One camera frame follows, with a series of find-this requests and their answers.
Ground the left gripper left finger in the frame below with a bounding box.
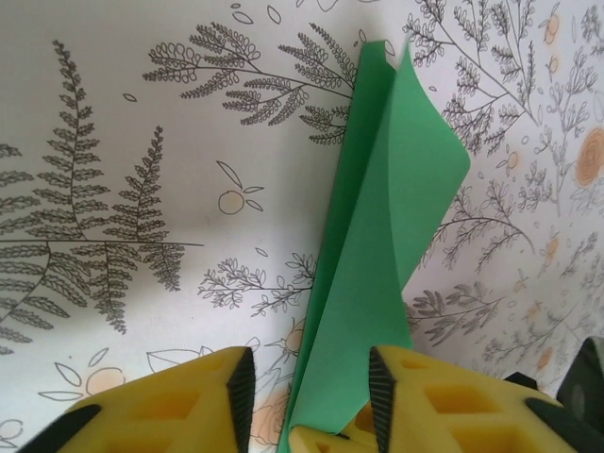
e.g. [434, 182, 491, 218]
[18, 345, 257, 453]

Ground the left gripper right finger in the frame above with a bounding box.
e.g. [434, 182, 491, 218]
[367, 345, 604, 453]

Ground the green paper sheet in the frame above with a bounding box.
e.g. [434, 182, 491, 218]
[276, 40, 473, 453]

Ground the floral table cover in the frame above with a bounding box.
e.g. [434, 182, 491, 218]
[0, 0, 604, 453]

